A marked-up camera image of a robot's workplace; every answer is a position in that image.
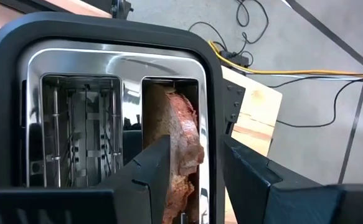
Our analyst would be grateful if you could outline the black power strip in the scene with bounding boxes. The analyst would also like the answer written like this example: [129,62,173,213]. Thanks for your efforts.
[221,49,250,68]

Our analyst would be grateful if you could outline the thin black cable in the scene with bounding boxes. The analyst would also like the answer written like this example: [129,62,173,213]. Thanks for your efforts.
[268,76,363,128]

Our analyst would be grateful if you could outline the black looped floor cable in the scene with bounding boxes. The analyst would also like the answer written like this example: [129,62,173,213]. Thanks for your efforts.
[187,0,270,68]

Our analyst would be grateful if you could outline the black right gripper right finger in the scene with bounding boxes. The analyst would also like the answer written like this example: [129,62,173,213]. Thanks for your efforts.
[221,135,363,224]

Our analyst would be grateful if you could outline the yellow cable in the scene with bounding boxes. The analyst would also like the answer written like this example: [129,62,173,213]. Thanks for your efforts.
[208,40,363,78]

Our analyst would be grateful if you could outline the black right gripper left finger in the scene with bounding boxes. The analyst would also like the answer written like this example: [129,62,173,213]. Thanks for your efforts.
[0,134,172,224]

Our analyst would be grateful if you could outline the brown toast slice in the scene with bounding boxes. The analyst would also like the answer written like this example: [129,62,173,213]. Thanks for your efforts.
[143,83,205,224]

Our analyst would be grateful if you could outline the black toaster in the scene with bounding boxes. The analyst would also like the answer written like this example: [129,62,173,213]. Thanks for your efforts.
[0,11,226,224]

